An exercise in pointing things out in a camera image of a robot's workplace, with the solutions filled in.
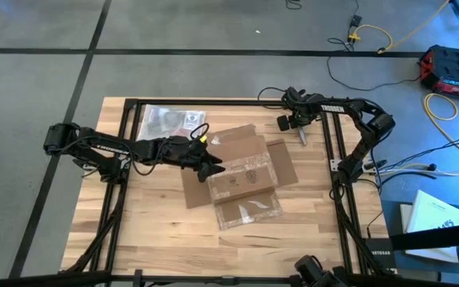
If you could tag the black power adapter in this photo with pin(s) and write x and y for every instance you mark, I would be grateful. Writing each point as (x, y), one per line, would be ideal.
(356, 20)

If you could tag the brown taped cardboard box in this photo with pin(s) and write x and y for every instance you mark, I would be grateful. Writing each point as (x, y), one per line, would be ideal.
(245, 175)

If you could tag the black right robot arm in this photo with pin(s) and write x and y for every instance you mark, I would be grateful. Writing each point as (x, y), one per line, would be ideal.
(357, 119)

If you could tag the white book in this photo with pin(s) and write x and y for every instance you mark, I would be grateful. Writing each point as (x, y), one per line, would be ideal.
(432, 211)

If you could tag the red and black tool case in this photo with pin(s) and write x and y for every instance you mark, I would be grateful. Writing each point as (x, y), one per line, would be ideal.
(456, 68)

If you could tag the clear plastic zip pouch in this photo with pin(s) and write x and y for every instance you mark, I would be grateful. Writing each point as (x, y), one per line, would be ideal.
(165, 119)

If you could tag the dark blue side table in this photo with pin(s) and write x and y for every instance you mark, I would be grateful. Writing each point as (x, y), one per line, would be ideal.
(391, 215)

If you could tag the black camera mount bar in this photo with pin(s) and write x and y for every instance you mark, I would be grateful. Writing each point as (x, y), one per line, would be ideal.
(452, 235)

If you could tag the blue playing cards deck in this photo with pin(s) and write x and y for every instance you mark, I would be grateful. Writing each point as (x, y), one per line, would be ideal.
(192, 119)

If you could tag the black Netgear box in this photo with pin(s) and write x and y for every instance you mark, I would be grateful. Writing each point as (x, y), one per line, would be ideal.
(381, 255)

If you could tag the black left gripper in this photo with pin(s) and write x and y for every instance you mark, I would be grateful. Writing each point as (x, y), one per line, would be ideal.
(189, 151)

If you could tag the grey utility knife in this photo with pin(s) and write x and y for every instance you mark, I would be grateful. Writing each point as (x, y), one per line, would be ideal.
(302, 136)

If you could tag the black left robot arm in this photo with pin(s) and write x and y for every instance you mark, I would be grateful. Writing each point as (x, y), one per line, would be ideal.
(106, 145)

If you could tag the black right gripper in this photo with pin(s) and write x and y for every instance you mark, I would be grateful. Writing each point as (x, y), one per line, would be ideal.
(299, 105)

